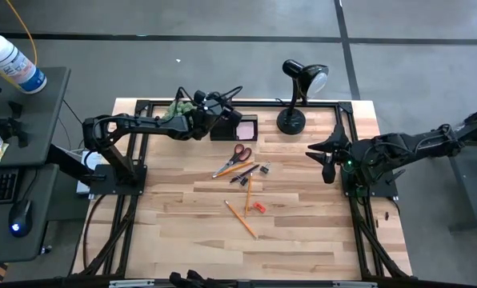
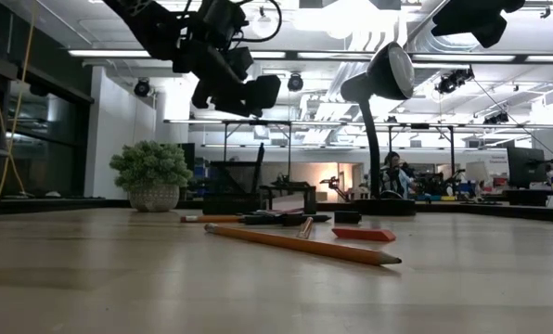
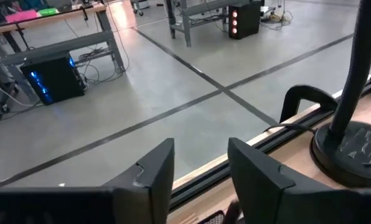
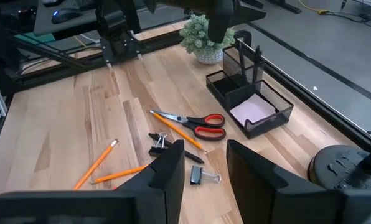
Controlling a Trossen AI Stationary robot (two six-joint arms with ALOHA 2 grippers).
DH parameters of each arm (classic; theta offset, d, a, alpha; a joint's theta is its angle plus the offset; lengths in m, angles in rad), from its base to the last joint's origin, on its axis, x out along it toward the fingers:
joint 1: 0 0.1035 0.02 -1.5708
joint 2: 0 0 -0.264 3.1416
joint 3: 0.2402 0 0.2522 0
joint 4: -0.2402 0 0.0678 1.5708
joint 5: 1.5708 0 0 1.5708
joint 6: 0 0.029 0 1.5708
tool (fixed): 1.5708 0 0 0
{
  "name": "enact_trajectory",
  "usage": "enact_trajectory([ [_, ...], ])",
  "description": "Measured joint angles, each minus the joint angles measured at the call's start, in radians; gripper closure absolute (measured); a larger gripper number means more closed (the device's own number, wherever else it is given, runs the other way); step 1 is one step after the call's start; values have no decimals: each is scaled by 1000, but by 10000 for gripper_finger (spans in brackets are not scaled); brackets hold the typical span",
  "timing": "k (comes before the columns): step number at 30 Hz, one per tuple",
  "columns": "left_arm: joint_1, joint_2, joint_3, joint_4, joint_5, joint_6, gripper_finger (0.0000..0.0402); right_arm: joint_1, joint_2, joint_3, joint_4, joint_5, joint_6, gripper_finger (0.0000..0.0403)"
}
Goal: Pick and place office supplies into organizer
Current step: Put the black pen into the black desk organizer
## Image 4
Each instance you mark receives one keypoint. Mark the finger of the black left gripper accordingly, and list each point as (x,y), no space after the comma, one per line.
(249,12)
(219,25)

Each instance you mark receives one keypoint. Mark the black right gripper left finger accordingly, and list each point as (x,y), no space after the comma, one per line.
(126,205)

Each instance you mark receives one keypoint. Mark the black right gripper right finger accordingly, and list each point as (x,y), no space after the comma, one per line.
(282,205)

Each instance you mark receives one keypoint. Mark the yellow pencil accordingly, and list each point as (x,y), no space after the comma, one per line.
(176,130)
(120,174)
(95,165)

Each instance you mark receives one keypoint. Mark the black pen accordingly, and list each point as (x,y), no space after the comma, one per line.
(242,62)
(191,156)
(258,65)

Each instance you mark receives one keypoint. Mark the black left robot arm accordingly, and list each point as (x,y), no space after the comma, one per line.
(117,37)

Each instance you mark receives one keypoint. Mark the black mesh desk organizer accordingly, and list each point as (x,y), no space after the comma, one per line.
(235,93)

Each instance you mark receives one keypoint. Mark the green plant in white pot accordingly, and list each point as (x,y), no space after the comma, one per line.
(204,37)

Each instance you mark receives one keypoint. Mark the black desk lamp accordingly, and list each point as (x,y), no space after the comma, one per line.
(338,168)

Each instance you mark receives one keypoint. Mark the pink sticky note pad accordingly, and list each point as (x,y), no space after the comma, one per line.
(252,110)

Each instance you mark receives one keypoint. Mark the black computer mouse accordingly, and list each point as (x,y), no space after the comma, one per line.
(66,15)

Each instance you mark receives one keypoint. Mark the black side desk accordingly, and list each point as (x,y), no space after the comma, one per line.
(42,18)

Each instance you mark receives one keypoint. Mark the black aluminium table frame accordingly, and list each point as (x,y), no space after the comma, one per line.
(160,42)

